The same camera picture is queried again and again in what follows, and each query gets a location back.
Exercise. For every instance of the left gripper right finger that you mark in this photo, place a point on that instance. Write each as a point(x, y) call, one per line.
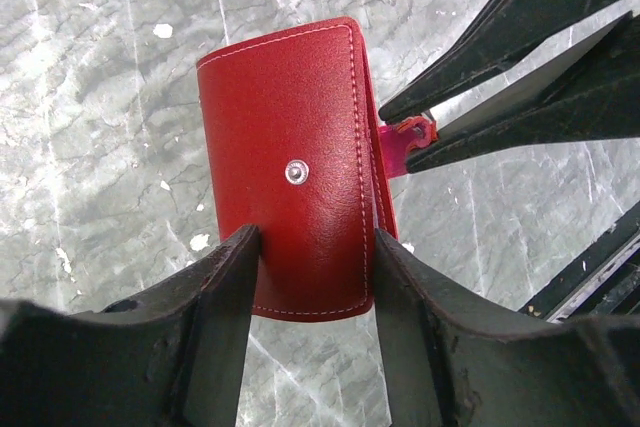
point(454, 358)

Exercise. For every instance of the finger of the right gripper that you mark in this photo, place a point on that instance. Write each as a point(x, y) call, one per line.
point(502, 34)
point(601, 104)

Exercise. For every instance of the white magnetic stripe card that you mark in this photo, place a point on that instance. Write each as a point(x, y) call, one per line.
point(540, 84)

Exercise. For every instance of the red leather card holder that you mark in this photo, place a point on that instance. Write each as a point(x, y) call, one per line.
point(295, 148)

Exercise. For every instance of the aluminium mounting rail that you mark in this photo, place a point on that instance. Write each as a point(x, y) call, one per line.
point(602, 280)

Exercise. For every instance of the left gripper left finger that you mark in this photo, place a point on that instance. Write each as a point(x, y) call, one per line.
point(171, 355)

